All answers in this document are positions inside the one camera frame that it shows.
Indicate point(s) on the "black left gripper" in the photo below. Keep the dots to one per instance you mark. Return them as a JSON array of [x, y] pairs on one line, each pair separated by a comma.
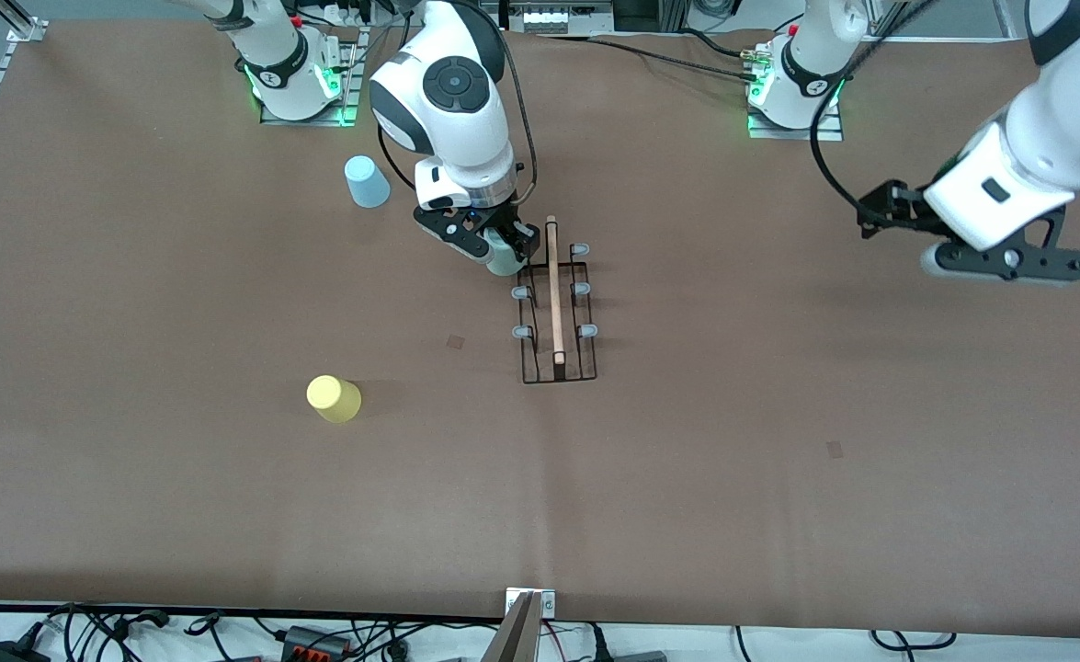
[[898, 208]]

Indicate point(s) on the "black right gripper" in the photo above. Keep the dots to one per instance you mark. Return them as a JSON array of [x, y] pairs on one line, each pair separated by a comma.
[[505, 222]]

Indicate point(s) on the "mint green plastic cup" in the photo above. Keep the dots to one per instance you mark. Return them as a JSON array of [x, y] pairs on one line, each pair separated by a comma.
[[505, 262]]

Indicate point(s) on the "yellow plastic cup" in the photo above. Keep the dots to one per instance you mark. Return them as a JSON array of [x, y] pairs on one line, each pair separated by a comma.
[[333, 398]]

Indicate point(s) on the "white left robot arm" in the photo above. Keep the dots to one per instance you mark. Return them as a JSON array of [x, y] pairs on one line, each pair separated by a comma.
[[1073, 119]]

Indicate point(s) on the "light blue plastic cup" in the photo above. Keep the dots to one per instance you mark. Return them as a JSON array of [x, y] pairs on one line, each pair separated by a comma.
[[367, 181]]

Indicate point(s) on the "grey connector device box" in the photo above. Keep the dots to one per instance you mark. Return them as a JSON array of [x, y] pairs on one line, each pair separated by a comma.
[[549, 17]]

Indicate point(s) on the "white power strip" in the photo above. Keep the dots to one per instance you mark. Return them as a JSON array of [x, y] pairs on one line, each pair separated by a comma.
[[337, 14]]

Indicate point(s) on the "brown table cover mat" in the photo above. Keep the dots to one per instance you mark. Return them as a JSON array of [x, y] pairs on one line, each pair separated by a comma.
[[227, 515]]

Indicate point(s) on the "black box orange terminals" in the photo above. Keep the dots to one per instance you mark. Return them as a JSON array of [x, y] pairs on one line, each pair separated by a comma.
[[314, 642]]

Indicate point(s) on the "black power adapter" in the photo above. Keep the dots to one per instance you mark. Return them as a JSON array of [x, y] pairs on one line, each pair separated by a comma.
[[16, 653]]

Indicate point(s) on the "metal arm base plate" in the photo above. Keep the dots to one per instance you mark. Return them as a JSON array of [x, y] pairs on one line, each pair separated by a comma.
[[797, 134], [310, 120]]

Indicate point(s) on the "aluminium frame profile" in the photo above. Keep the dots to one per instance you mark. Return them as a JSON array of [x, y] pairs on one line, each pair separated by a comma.
[[898, 17]]

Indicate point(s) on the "aluminium camera mount post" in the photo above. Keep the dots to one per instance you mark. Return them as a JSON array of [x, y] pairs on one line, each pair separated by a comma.
[[521, 634]]

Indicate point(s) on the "aluminium profile corner post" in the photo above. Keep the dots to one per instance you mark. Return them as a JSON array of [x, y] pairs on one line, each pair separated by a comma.
[[25, 28]]

